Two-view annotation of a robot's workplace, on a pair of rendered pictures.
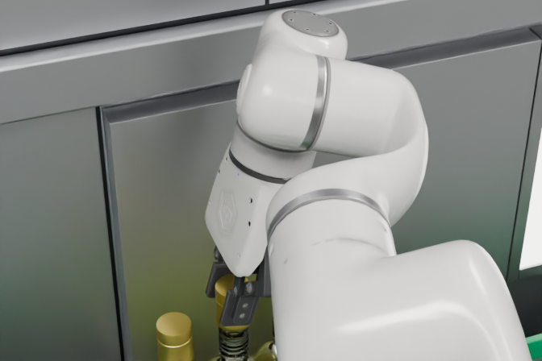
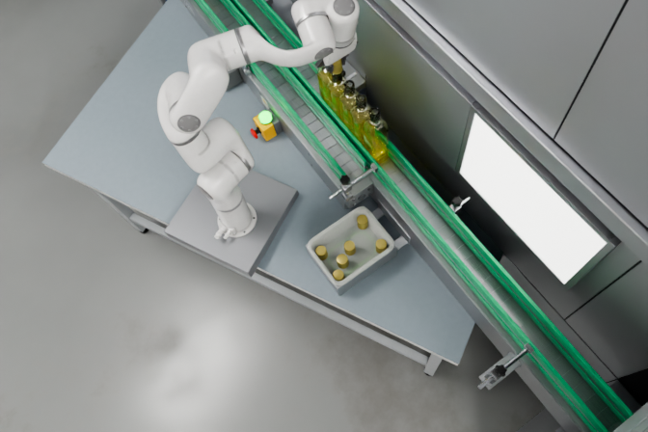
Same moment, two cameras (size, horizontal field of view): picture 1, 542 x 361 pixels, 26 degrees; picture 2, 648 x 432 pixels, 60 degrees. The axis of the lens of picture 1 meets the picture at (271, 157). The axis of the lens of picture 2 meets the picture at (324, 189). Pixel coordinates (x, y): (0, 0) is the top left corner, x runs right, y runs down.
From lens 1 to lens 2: 1.27 m
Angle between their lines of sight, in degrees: 58
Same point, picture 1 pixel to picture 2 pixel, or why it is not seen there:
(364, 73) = (313, 28)
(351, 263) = (208, 45)
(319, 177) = (244, 29)
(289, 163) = not seen: hidden behind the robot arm
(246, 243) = not seen: hidden behind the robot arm
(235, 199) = not seen: hidden behind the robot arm
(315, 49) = (330, 13)
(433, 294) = (194, 63)
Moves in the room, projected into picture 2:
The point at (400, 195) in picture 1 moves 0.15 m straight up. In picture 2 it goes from (266, 57) to (253, 10)
